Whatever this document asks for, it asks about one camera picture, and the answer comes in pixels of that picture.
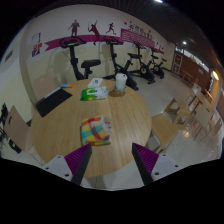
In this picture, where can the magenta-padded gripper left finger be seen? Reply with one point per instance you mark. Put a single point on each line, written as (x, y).
(78, 160)

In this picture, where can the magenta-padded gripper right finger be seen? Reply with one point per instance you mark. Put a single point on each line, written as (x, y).
(148, 161)

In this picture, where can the colourful checked towel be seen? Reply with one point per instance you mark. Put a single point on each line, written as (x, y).
(95, 131)

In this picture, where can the brown wooden chair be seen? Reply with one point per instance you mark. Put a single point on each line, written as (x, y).
(163, 128)
(45, 85)
(18, 130)

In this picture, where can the black flat pad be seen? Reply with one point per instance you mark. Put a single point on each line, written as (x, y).
(53, 101)

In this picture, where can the green wet wipes pack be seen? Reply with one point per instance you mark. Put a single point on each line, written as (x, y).
(93, 94)

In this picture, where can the group of wooden chairs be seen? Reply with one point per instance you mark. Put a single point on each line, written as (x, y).
(200, 113)

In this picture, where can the round brown coaster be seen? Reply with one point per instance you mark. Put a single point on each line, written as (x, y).
(116, 93)

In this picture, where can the blue and orange marker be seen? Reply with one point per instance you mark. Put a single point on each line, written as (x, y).
(66, 85)

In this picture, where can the small white box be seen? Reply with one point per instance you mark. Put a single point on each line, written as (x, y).
(95, 82)

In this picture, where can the black exercise bike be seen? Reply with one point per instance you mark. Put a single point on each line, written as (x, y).
(75, 60)
(116, 65)
(145, 70)
(158, 68)

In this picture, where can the reddish brown cabinet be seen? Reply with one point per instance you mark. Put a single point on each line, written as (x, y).
(193, 68)

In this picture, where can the small wall poster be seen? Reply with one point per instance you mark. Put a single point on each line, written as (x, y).
(36, 45)

